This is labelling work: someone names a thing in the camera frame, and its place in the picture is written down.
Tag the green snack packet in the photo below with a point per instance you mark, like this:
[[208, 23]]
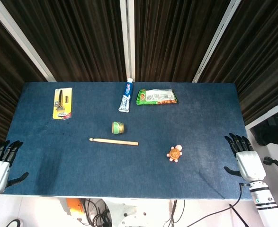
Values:
[[156, 97]]

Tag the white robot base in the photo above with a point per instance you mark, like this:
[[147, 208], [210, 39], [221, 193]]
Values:
[[127, 212]]

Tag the dark brown curtain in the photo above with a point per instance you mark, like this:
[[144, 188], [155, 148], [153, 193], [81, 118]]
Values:
[[77, 40]]

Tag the razor in yellow blister pack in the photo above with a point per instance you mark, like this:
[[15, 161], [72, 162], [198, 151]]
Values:
[[62, 103]]

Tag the white window frame bar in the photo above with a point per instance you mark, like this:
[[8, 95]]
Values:
[[22, 40], [215, 40], [128, 39]]

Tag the wooden drumstick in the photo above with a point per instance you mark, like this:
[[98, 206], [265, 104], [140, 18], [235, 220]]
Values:
[[113, 142]]

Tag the orange toy turtle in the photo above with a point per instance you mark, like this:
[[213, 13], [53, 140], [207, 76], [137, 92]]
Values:
[[174, 153]]

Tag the small green-labelled jar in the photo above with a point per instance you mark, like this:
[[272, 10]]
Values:
[[118, 127]]

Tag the blue white toothpaste tube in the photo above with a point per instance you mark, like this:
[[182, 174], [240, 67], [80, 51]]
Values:
[[126, 97]]

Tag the orange device under table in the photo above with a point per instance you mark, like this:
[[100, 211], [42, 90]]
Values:
[[74, 208]]

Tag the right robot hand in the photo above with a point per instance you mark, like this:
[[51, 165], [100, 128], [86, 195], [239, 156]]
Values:
[[249, 165]]

